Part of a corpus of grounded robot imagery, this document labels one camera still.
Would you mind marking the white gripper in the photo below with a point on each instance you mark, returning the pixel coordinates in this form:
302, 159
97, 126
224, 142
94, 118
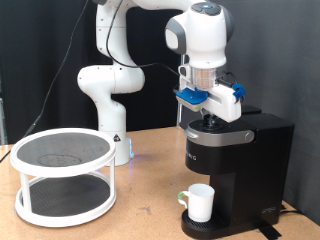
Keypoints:
223, 103

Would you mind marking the black Keurig coffee machine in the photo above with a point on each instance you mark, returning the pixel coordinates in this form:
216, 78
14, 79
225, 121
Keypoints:
250, 173

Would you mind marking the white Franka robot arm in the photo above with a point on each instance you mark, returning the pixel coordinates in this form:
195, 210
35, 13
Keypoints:
110, 80

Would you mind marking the silver vertical pole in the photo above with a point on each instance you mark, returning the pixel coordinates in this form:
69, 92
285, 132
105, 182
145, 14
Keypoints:
180, 116

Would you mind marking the black tape strip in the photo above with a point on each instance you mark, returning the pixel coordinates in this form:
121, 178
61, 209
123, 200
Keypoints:
269, 232

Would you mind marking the white two-tier turntable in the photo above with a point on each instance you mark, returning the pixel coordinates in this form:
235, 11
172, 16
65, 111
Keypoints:
43, 150

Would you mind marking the blue mounted wrist camera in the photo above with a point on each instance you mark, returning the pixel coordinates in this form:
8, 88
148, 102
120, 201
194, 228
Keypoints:
192, 97

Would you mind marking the grey metal frame post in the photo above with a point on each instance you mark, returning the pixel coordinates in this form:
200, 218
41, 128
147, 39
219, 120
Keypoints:
2, 126

